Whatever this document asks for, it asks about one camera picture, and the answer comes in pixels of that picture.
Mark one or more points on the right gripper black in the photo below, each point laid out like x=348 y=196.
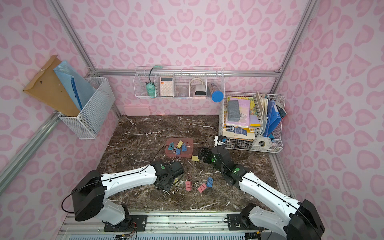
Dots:
x=207 y=154

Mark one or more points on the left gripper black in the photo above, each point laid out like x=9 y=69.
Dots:
x=176 y=173

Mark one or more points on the pink binder clip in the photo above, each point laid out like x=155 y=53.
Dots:
x=188 y=186
x=202 y=188

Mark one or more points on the pink plastic storage box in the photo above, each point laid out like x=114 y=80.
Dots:
x=189 y=143

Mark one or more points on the teal binder clip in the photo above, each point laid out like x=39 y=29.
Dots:
x=171 y=147

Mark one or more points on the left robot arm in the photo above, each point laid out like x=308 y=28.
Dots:
x=91 y=195

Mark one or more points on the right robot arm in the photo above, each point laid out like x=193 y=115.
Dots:
x=286 y=216

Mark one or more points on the pink box lid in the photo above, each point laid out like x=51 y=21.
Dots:
x=137 y=110

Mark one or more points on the cream book lower tray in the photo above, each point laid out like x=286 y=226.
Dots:
x=240 y=134

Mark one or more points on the grey pencil case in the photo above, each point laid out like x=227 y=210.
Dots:
x=233 y=111

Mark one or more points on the stack of coloured papers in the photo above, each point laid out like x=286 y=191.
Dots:
x=249 y=113

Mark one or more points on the white tape roll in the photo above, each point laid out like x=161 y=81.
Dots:
x=262 y=144

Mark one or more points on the tube with blue cap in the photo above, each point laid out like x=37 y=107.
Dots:
x=214 y=92

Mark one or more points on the blue folder upright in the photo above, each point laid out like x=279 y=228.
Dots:
x=273 y=118

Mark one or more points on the pink white small device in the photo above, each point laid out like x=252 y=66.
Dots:
x=199 y=88

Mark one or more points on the clear glass jar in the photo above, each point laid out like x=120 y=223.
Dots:
x=184 y=92

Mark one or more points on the green desk lamp gadget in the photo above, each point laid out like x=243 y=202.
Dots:
x=150 y=85

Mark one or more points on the white calculator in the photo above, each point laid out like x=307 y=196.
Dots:
x=166 y=86

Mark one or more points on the blue pen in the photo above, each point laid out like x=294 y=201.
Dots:
x=73 y=83

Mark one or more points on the light blue folder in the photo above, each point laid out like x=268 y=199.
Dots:
x=79 y=90

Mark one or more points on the brown paper envelope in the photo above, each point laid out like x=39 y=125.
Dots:
x=47 y=88

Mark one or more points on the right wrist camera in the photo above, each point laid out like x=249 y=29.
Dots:
x=220 y=140

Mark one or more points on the white wire desk organizer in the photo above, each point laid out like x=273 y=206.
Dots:
x=262 y=105

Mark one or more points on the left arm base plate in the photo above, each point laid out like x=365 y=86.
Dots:
x=135 y=223

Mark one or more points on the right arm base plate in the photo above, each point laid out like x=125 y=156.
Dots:
x=238 y=222

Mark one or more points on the white wire wall shelf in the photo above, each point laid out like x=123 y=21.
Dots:
x=182 y=76

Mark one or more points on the white mesh wall file basket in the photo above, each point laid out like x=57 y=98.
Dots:
x=88 y=123

